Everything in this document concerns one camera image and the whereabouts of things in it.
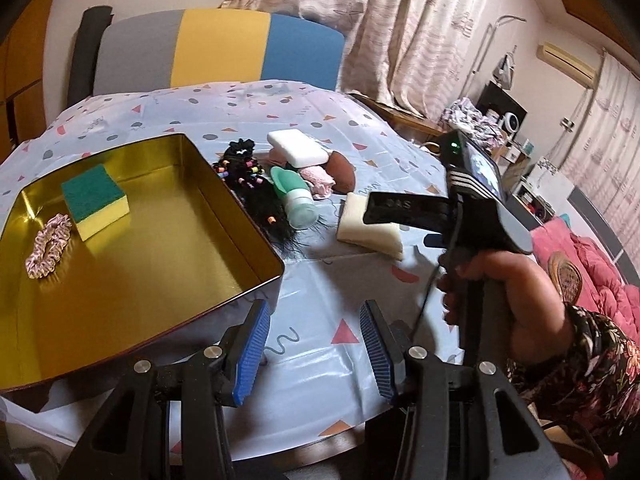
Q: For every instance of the gold tin box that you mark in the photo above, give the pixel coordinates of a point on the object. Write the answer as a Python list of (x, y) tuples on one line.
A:
[(165, 255)]

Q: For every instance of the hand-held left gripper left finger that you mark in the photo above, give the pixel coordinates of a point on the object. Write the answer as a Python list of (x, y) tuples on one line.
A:
[(252, 350)]

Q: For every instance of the pink quilted blanket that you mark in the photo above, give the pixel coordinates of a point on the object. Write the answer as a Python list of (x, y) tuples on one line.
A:
[(590, 270)]

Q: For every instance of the pink satin scrunchie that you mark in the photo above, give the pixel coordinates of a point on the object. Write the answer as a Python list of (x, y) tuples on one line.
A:
[(55, 237)]

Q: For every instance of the pile of patterned cloth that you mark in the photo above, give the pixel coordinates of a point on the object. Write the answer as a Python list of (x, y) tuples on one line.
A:
[(467, 117)]

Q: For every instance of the green silicone bottle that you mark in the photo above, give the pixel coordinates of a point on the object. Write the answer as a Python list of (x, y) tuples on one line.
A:
[(296, 200)]

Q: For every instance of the black shelf unit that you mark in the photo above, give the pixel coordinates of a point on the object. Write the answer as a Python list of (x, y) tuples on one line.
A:
[(492, 102)]

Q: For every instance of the person's right hand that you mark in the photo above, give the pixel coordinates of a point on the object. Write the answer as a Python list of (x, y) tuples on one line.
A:
[(532, 310)]

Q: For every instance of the wooden wardrobe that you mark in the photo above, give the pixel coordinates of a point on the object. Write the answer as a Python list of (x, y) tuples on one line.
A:
[(20, 85)]

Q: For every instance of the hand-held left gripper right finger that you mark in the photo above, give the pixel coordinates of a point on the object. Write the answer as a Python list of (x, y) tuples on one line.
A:
[(377, 355)]

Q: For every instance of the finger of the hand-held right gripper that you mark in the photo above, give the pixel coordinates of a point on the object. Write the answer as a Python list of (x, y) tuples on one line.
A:
[(436, 241), (405, 208)]

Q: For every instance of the grey yellow blue chair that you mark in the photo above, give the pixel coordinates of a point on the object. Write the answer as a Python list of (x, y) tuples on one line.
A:
[(225, 47)]

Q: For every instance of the pink fluffy cloth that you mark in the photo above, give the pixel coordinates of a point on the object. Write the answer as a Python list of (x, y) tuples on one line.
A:
[(320, 180)]

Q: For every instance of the white rectangular sponge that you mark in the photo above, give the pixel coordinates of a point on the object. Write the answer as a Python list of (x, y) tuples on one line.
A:
[(297, 147)]

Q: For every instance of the rattan chair back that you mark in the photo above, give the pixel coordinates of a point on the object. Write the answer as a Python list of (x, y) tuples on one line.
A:
[(565, 275)]

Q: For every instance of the person's right forearm floral sleeve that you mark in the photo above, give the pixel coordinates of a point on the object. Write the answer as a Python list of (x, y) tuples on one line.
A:
[(595, 375)]

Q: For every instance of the brown makeup puff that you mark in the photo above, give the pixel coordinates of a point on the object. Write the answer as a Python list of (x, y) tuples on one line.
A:
[(341, 172)]

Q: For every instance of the metal garment stand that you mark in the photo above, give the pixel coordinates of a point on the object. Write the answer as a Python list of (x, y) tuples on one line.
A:
[(487, 45)]

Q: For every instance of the black scrunchie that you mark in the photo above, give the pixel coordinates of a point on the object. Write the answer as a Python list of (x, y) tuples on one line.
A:
[(241, 146)]

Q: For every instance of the cream foam sponge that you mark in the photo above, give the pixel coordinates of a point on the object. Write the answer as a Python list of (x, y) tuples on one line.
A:
[(367, 235)]

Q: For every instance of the green and yellow sponge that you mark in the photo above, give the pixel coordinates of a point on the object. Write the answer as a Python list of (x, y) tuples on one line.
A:
[(97, 202)]

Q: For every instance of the wall air conditioner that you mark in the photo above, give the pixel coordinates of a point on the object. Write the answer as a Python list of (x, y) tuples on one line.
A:
[(567, 62)]

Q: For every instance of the black wig with coloured beads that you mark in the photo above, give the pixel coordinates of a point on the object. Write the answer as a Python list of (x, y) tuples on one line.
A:
[(260, 200)]

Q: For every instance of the patterned beige curtain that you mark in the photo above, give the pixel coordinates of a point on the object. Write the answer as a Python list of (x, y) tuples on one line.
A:
[(607, 150), (400, 25)]

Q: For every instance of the wooden table edge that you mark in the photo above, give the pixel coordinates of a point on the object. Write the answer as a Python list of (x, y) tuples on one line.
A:
[(400, 115)]

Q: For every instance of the printed plastic tablecloth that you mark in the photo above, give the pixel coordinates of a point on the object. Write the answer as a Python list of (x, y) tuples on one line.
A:
[(320, 285)]

